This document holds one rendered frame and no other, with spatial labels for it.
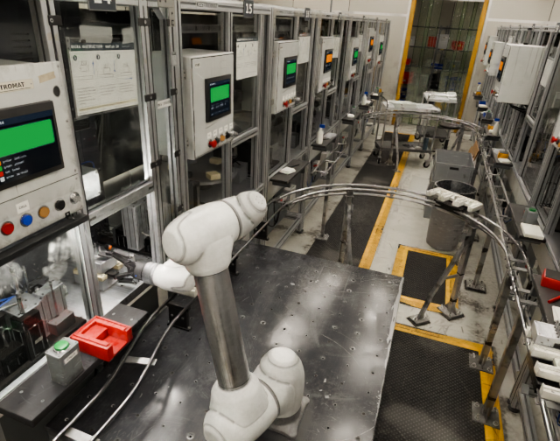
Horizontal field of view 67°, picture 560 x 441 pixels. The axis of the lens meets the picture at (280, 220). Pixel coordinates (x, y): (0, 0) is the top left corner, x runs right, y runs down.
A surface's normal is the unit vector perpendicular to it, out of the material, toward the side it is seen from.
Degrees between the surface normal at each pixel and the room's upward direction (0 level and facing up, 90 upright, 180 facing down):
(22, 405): 0
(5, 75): 90
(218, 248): 80
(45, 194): 90
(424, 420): 0
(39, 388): 0
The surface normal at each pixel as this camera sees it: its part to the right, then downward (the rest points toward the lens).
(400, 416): 0.05, -0.90
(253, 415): 0.67, 0.04
